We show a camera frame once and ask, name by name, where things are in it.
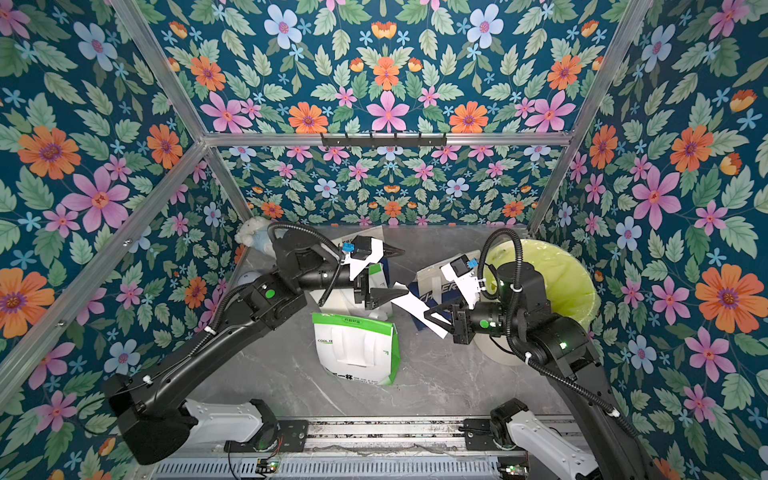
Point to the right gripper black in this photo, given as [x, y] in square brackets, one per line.
[461, 327]

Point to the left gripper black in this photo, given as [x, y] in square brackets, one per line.
[371, 299]

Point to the bag white receipt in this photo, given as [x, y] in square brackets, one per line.
[411, 304]

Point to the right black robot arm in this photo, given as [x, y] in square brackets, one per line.
[561, 351]

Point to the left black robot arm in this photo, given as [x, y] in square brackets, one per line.
[155, 416]

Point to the right blue white bag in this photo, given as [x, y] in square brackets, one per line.
[432, 288]

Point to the blue white bag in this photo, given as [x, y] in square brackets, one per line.
[379, 249]
[432, 288]

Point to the rear blue white bag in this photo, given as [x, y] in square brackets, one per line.
[379, 249]

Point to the middle green white bag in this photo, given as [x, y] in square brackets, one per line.
[340, 301]

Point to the green white bag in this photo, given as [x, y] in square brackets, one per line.
[357, 349]
[340, 301]

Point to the white trash bin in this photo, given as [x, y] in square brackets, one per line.
[493, 349]

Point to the front green white bag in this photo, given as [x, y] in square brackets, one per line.
[357, 349]

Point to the yellow-green bin liner bag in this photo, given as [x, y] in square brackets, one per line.
[538, 279]

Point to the white blue plush bear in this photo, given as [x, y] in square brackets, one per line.
[253, 234]

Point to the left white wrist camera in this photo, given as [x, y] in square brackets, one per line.
[359, 254]

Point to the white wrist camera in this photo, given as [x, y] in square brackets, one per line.
[359, 254]
[461, 271]

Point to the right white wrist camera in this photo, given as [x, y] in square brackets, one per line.
[461, 271]

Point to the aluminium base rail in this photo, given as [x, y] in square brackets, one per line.
[390, 435]

